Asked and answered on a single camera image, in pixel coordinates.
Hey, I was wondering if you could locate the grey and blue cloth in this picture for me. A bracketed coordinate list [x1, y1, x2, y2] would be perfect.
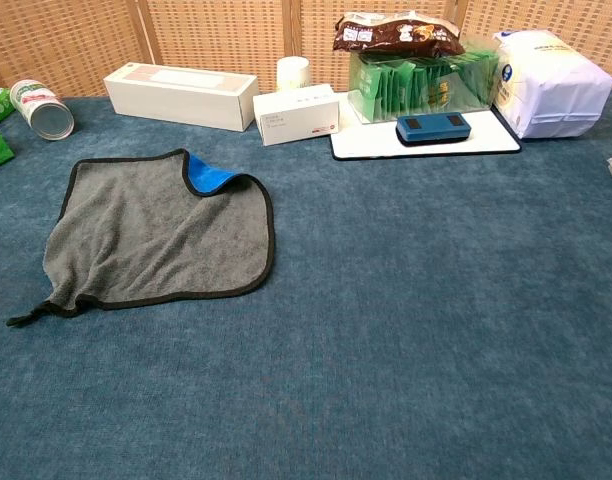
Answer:
[5, 147, 276, 329]

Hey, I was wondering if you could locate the blue table cover cloth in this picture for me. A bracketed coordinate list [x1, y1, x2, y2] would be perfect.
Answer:
[0, 89, 612, 480]

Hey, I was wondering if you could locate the white board with dark rim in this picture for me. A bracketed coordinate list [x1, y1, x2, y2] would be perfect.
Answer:
[329, 105, 523, 162]

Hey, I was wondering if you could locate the small white cardboard box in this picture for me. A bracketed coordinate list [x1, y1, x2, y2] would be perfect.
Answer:
[252, 83, 341, 147]

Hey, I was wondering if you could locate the blue whiteboard eraser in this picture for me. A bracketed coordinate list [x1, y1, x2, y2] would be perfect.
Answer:
[394, 113, 473, 148]

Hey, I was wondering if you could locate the white paper cup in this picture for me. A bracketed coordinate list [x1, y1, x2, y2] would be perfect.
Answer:
[276, 56, 311, 94]

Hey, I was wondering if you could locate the clear box of green sachets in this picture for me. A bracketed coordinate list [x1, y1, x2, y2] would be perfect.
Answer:
[347, 42, 502, 125]

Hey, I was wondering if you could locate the long white power strip box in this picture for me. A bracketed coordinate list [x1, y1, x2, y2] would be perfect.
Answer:
[102, 62, 259, 133]

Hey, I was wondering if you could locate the brown snack bag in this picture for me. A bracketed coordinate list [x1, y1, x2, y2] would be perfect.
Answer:
[333, 13, 467, 59]

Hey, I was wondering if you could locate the woven rattan folding screen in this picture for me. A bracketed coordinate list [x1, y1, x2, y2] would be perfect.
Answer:
[0, 0, 612, 99]

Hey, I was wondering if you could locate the white paper sack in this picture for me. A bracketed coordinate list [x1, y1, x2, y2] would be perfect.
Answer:
[491, 28, 612, 140]

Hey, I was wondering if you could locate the green and white can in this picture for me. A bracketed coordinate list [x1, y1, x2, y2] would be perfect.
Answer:
[9, 78, 76, 142]

